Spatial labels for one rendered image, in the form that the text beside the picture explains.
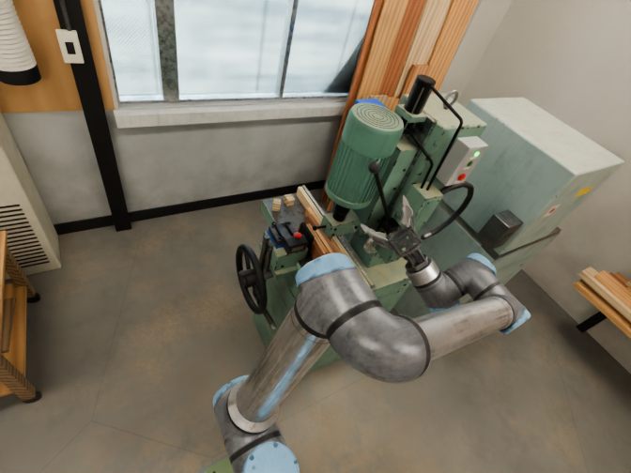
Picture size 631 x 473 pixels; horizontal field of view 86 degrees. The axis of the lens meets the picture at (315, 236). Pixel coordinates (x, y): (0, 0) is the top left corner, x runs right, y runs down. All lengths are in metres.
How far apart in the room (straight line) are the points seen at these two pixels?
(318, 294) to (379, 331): 0.12
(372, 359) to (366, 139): 0.66
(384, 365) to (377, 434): 1.57
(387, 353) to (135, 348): 1.76
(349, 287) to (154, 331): 1.73
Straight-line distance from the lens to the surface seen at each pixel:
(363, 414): 2.16
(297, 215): 1.55
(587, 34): 3.28
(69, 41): 1.99
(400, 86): 2.84
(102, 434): 2.07
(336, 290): 0.60
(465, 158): 1.25
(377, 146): 1.06
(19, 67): 1.97
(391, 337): 0.59
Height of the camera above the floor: 1.95
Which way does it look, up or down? 45 degrees down
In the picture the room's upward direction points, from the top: 19 degrees clockwise
